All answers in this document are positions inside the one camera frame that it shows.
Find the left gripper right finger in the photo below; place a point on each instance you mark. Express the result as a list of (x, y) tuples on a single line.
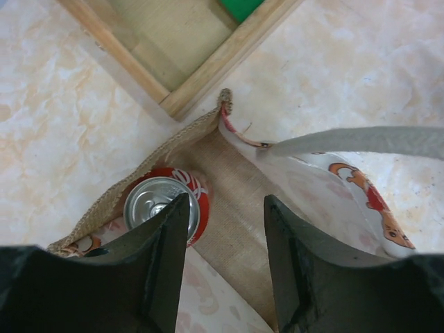
[(321, 284)]

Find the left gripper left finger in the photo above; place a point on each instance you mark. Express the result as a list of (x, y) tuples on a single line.
[(131, 284)]

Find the green tank top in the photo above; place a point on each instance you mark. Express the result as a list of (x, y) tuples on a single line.
[(240, 10)]

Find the wooden clothes rack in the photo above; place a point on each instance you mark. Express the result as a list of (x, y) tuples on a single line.
[(176, 50)]

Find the brown canvas bag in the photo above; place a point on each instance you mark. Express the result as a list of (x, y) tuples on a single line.
[(303, 173)]

